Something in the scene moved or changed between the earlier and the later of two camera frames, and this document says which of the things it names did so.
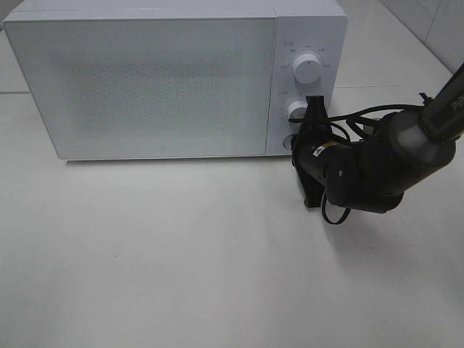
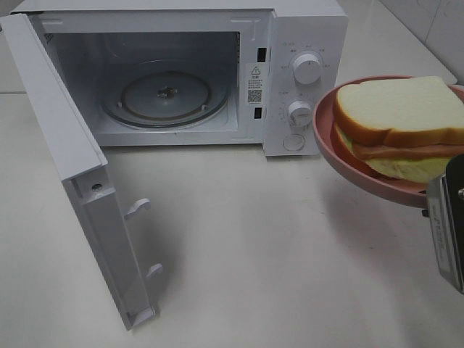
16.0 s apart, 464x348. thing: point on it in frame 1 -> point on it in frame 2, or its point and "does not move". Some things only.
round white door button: x=286 y=142 does not move
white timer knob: x=296 y=113 does not move
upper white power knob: x=307 y=69 does not move
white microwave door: x=118 y=88 -> x=80 y=163
